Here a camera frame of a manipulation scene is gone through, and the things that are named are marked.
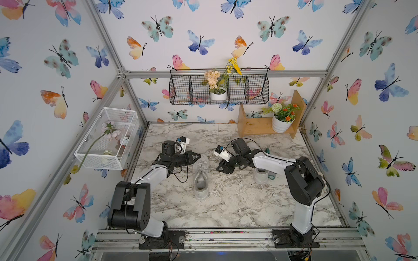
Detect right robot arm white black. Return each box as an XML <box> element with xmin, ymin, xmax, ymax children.
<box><xmin>213</xmin><ymin>138</ymin><xmax>325</xmax><ymax>235</ymax></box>

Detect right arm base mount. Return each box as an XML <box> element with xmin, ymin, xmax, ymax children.
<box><xmin>272</xmin><ymin>225</ymin><xmax>320</xmax><ymax>249</ymax></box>

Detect black wire wall basket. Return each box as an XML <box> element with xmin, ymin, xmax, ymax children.
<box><xmin>169</xmin><ymin>68</ymin><xmax>270</xmax><ymax>105</ymax></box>

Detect wooden shelf stand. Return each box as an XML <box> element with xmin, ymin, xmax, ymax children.
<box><xmin>237</xmin><ymin>90</ymin><xmax>307</xmax><ymax>139</ymax></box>

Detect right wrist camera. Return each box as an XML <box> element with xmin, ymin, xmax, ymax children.
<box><xmin>213</xmin><ymin>145</ymin><xmax>233</xmax><ymax>162</ymax></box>

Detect white pot peach flowers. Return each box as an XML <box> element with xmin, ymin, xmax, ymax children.
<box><xmin>201</xmin><ymin>57</ymin><xmax>242</xmax><ymax>101</ymax></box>

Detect white sneaker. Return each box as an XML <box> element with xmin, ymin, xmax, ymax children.
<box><xmin>193</xmin><ymin>154</ymin><xmax>209</xmax><ymax>200</ymax></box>
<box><xmin>253</xmin><ymin>169</ymin><xmax>269</xmax><ymax>185</ymax></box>

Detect aluminium front rail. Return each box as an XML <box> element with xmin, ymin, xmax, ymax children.
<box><xmin>93</xmin><ymin>227</ymin><xmax>370</xmax><ymax>261</ymax></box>

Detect pink artificial flower stem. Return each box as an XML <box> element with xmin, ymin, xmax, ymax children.
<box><xmin>63</xmin><ymin>120</ymin><xmax>123</xmax><ymax>185</ymax></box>

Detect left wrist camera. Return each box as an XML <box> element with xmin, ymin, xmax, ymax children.
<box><xmin>175</xmin><ymin>136</ymin><xmax>190</xmax><ymax>154</ymax></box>

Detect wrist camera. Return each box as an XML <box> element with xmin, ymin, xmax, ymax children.
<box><xmin>213</xmin><ymin>145</ymin><xmax>233</xmax><ymax>162</ymax></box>
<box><xmin>175</xmin><ymin>136</ymin><xmax>190</xmax><ymax>154</ymax></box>

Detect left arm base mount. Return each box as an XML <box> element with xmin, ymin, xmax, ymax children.
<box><xmin>138</xmin><ymin>229</ymin><xmax>186</xmax><ymax>250</ymax></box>

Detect white wire mesh basket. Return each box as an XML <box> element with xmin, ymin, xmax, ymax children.
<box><xmin>74</xmin><ymin>107</ymin><xmax>139</xmax><ymax>170</ymax></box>

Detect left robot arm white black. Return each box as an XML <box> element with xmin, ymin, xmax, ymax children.
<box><xmin>107</xmin><ymin>137</ymin><xmax>201</xmax><ymax>238</ymax></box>

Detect white pot orange flowers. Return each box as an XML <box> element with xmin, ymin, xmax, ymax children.
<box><xmin>262</xmin><ymin>103</ymin><xmax>300</xmax><ymax>133</ymax></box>

